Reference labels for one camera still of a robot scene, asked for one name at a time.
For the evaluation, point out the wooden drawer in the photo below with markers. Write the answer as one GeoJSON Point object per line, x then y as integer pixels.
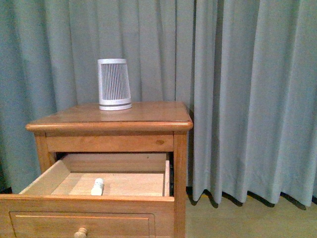
{"type": "Point", "coordinates": [137, 200]}

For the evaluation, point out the white medicine bottle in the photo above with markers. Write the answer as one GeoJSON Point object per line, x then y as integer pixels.
{"type": "Point", "coordinates": [98, 187]}

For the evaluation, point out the wooden nightstand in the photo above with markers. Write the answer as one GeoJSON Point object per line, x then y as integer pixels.
{"type": "Point", "coordinates": [145, 127]}

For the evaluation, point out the grey-green curtain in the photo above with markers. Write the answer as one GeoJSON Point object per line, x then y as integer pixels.
{"type": "Point", "coordinates": [247, 70]}

